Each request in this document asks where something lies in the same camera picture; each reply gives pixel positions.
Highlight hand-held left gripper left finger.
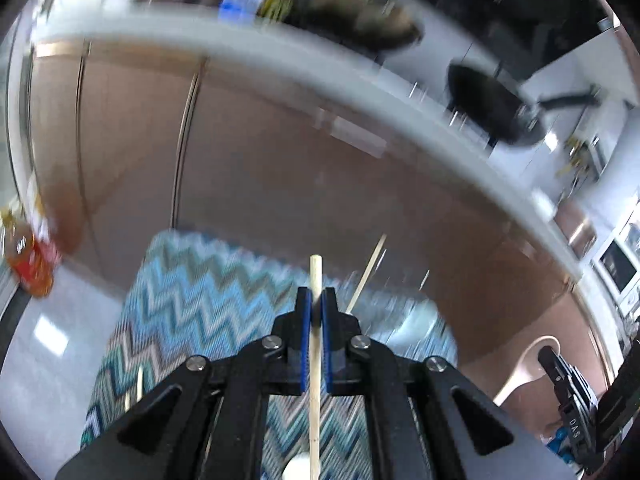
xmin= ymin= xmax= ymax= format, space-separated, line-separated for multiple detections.
xmin=55 ymin=287 xmax=314 ymax=480

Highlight white ceramic spoon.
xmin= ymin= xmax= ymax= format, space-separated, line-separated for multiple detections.
xmin=492 ymin=335 xmax=563 ymax=406
xmin=281 ymin=452 xmax=311 ymax=480

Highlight black range hood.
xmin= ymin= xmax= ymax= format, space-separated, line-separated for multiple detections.
xmin=425 ymin=0 xmax=621 ymax=81

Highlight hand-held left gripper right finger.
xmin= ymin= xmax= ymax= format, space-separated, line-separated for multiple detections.
xmin=322 ymin=287 xmax=577 ymax=480

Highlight black frying pan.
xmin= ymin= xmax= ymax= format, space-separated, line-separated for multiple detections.
xmin=445 ymin=62 xmax=601 ymax=147

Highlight brown kitchen cabinet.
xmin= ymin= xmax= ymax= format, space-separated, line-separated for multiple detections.
xmin=30 ymin=42 xmax=616 ymax=401

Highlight brass pipe valves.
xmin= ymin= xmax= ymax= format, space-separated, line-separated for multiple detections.
xmin=555 ymin=135 xmax=606 ymax=186

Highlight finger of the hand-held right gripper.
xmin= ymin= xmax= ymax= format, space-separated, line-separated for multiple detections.
xmin=537 ymin=347 xmax=601 ymax=468

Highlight brown metal wok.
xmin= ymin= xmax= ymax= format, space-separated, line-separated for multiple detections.
xmin=285 ymin=0 xmax=451 ymax=53

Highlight wooden chopstick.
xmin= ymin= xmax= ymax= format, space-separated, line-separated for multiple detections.
xmin=122 ymin=367 xmax=146 ymax=411
xmin=346 ymin=233 xmax=388 ymax=313
xmin=309 ymin=255 xmax=323 ymax=480

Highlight zigzag patterned mat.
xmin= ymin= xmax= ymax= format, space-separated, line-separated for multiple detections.
xmin=80 ymin=230 xmax=458 ymax=480

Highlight white microwave oven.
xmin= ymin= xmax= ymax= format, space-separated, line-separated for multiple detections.
xmin=592 ymin=225 xmax=640 ymax=311

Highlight orange snack bag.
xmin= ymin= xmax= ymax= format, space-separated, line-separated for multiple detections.
xmin=0 ymin=205 xmax=63 ymax=298

